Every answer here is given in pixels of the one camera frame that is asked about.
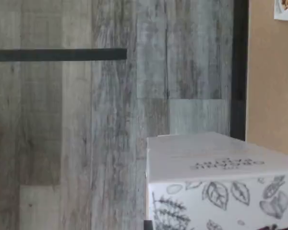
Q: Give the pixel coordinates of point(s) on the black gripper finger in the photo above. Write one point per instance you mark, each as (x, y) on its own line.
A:
(148, 225)

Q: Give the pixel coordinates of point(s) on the white box yellow strip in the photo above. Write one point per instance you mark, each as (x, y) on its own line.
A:
(218, 196)

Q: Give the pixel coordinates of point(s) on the black metal shelf rack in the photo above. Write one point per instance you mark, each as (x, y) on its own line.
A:
(240, 72)

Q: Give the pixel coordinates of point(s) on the wooden shelf board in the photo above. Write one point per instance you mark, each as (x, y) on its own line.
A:
(271, 83)

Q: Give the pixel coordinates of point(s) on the white granola box yellow label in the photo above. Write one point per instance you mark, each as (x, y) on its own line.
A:
(286, 9)

